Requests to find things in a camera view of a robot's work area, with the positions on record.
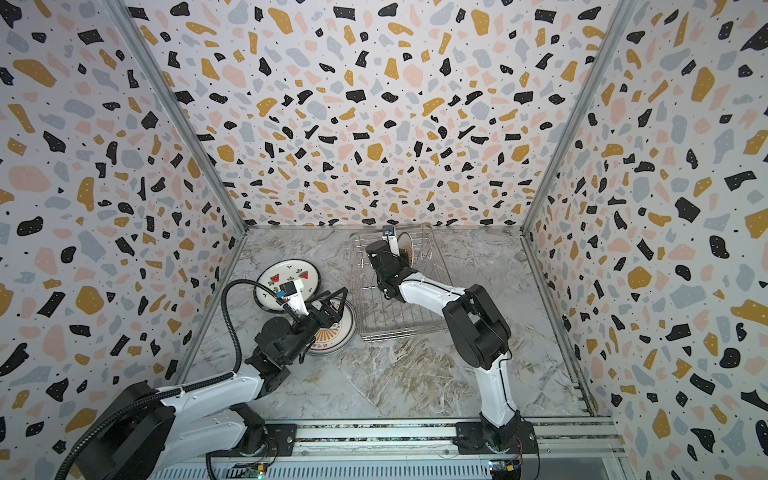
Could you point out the wire dish rack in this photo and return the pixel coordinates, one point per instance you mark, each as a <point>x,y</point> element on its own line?
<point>393,300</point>

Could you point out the orange sunburst plate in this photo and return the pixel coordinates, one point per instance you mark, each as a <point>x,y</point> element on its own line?
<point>334,338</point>

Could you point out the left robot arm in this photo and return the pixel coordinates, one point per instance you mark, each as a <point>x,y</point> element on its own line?
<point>146,430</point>

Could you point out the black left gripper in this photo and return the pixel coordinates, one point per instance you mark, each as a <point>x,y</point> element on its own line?
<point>328,318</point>

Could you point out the aluminium corner post right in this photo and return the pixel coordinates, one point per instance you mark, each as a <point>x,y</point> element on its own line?
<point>615,28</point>

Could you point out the watermelon pattern plate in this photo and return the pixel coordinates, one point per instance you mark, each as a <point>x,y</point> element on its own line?
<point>287,271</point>

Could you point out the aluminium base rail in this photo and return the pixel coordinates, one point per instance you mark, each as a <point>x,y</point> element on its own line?
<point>443,448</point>

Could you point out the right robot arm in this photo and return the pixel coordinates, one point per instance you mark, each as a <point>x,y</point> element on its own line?
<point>478,330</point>

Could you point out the aluminium corner post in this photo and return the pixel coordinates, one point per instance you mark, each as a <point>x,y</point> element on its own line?
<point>122,20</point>
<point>615,28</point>

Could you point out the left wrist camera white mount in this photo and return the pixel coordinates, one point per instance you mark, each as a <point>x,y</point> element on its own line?
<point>290,299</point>

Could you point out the aluminium corner post left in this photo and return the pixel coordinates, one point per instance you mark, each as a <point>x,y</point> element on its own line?
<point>122,20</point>

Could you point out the sunburst plate in rack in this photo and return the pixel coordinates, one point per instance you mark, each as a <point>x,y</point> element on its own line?
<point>406,248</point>

